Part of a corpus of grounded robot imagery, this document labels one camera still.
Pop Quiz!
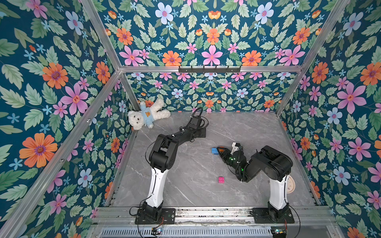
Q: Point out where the light blue long lego brick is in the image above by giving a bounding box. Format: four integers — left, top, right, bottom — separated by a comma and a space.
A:
211, 147, 219, 155

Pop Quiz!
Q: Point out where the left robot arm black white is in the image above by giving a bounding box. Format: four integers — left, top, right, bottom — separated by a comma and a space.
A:
140, 107, 209, 221

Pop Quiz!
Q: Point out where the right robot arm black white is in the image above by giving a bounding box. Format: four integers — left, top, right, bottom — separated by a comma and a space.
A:
216, 142, 293, 221

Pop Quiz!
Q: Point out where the beige round clock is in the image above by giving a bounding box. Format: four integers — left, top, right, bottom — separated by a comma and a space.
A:
287, 176, 296, 194

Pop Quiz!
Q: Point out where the white teddy bear blue shirt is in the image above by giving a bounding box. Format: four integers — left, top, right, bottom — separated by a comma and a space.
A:
128, 98, 171, 131

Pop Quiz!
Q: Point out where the white ventilation grille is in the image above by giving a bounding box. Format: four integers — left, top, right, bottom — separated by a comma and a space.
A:
100, 227, 273, 238

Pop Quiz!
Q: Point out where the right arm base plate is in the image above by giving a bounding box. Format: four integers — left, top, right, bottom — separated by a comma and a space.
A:
250, 208, 295, 224

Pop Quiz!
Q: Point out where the black hook rail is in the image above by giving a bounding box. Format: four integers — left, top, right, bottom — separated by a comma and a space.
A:
178, 66, 241, 74

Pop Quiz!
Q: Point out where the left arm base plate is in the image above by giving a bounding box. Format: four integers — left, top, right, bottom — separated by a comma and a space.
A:
135, 208, 176, 225

